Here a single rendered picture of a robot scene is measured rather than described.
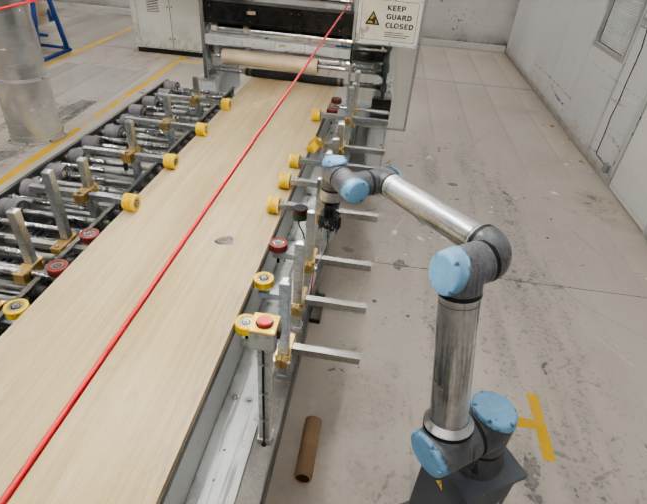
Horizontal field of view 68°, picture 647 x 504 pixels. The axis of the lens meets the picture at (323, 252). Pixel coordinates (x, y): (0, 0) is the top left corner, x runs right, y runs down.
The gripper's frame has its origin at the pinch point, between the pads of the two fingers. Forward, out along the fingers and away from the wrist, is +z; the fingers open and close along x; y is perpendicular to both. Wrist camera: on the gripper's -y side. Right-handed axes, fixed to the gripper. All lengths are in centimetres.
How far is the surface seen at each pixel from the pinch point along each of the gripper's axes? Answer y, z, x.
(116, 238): 6, 11, -90
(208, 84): -232, 20, -135
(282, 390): 54, 31, -6
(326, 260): -5.6, 15.3, -0.4
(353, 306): 19.3, 17.0, 14.2
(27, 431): 96, 11, -68
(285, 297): 48.6, -8.9, -7.3
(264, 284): 21.7, 10.6, -21.1
